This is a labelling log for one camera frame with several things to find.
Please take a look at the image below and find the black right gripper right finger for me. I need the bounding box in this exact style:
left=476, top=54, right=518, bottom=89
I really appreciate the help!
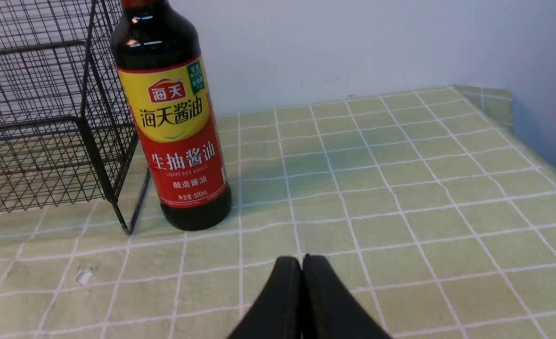
left=302, top=254, right=390, bottom=339

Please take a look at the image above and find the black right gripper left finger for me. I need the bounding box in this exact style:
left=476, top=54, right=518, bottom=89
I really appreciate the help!
left=228, top=256, right=302, bottom=339

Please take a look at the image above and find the red label soy sauce bottle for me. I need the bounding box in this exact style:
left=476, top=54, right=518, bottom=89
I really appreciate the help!
left=110, top=0, right=232, bottom=231

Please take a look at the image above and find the green checkered tablecloth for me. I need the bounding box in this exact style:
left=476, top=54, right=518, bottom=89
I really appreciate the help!
left=0, top=85, right=556, bottom=339

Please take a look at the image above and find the black wire mesh rack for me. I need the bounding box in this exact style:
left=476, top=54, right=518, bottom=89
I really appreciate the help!
left=0, top=0, right=150, bottom=234

